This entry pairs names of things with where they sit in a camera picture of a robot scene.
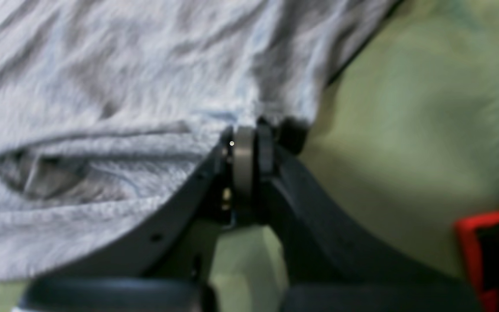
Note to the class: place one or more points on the right orange-black clamp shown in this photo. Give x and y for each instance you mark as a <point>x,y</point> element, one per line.
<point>478,238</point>

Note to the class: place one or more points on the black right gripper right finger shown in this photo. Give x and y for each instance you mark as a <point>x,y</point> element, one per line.
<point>334,264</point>

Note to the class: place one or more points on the green table cloth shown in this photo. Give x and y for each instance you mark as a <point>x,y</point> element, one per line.
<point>406,135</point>

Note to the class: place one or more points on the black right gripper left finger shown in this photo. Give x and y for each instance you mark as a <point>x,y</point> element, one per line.
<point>162,265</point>

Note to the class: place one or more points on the grey heathered long-sleeve shirt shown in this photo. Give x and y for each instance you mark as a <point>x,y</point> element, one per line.
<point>106,106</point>

